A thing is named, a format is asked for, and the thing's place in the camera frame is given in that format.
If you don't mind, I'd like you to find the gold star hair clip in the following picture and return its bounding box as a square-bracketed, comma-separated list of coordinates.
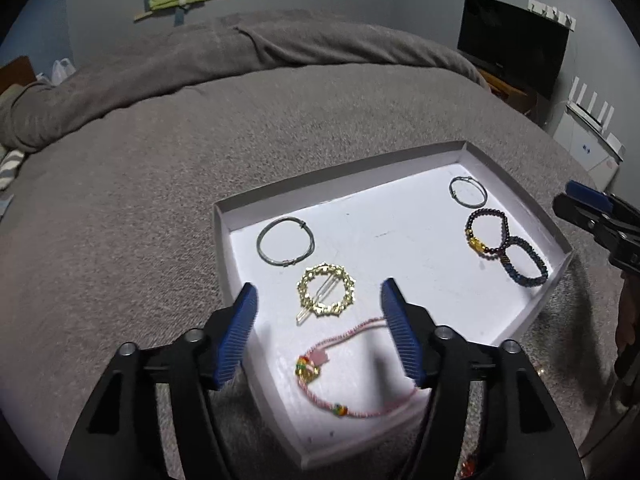
[295, 263, 355, 326]

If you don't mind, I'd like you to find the white plastic bag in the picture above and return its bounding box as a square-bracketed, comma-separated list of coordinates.
[36, 58, 76, 86]

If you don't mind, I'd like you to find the wooden headboard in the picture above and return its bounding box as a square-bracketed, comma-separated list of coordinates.
[0, 55, 37, 93]

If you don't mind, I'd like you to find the grey cord bracelet left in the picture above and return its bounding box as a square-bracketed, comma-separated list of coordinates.
[255, 216, 317, 268]

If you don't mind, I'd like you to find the white cabinet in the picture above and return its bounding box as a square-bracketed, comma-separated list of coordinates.
[553, 102, 625, 192]

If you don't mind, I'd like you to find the grey cardboard tray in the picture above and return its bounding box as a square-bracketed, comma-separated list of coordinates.
[214, 141, 573, 470]

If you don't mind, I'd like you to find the light blue sheet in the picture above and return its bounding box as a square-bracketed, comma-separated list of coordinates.
[0, 195, 14, 220]

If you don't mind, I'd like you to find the wooden tv stand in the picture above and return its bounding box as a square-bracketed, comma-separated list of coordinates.
[478, 68, 538, 118]

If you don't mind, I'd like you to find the grey cord bracelet right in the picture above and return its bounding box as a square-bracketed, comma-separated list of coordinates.
[447, 174, 490, 210]

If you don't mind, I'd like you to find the white wall hook rack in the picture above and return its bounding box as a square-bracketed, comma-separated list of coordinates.
[527, 0, 576, 32]

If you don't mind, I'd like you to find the grey cord bracelet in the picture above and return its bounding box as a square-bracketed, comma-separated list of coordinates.
[255, 216, 317, 268]
[447, 174, 490, 210]

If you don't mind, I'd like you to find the dark purple bead bracelet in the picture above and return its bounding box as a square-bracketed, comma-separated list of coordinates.
[464, 207, 512, 262]

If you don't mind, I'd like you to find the pink beaded necklace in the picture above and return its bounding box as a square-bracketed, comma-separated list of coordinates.
[293, 315, 426, 421]

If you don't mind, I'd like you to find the striped pillow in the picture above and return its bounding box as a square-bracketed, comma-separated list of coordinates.
[0, 150, 25, 191]

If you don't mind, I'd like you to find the grey bed blanket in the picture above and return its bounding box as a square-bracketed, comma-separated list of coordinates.
[1, 11, 620, 477]

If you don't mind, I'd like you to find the white wifi router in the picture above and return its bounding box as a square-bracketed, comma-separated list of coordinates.
[565, 76, 626, 160]

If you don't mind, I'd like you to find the dark blue bead bracelet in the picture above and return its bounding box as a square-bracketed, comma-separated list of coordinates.
[498, 235, 550, 290]

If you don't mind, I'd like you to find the person right hand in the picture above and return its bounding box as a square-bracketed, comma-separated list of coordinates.
[615, 272, 640, 353]

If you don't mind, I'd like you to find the black tv monitor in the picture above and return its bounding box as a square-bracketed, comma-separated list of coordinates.
[457, 0, 570, 100]

